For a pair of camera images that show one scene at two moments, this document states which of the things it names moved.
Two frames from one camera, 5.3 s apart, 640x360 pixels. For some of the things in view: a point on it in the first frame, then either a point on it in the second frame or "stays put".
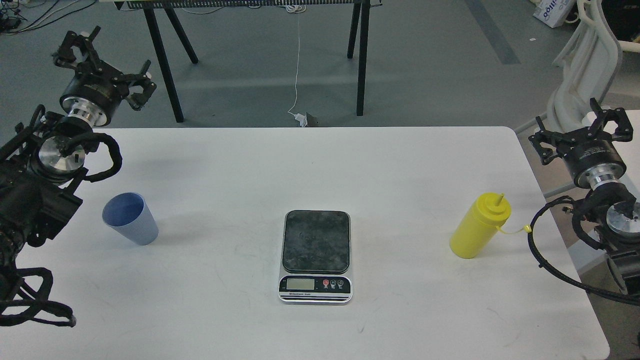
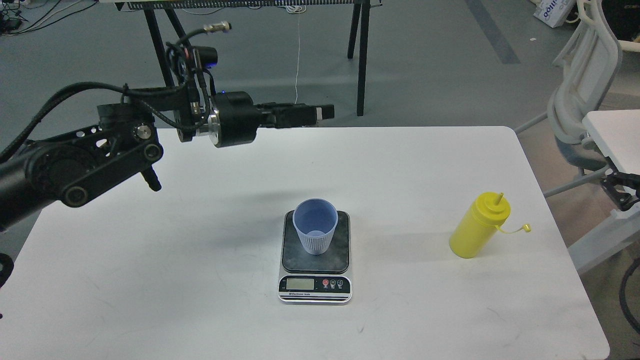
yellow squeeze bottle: (479, 225) stays put
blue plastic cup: (129, 214) → (316, 220)
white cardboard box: (554, 13) stays put
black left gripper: (93, 92) → (235, 118)
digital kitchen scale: (316, 261) stays put
